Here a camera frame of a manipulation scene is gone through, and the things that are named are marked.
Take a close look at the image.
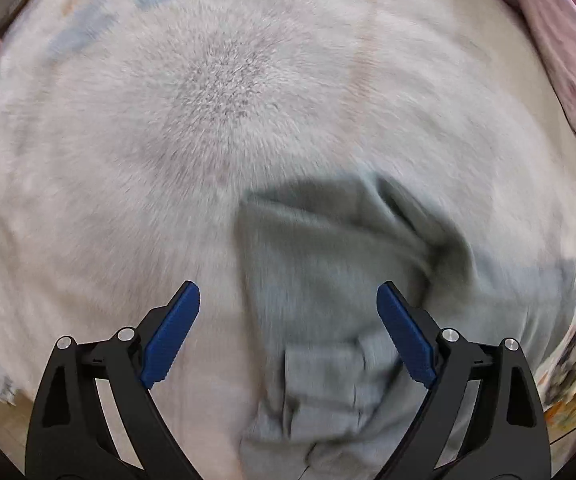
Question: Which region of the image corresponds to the purple pink floral quilt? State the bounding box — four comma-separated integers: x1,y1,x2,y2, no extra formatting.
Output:
448,0,576,163

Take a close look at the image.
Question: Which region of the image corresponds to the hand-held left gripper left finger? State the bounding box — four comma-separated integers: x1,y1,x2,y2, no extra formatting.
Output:
25,280,201,480

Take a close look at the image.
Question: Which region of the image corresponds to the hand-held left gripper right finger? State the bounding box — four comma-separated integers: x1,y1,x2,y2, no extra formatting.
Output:
375,281,552,480

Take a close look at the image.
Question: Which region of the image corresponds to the white fluffy bed blanket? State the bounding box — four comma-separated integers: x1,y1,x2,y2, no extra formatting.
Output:
0,0,576,480

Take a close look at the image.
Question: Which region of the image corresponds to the grey hoodie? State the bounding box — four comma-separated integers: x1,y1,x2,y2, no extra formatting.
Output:
235,170,576,480

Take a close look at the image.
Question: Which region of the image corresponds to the colourful boxes pile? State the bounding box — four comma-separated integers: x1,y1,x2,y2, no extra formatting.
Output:
535,310,576,443

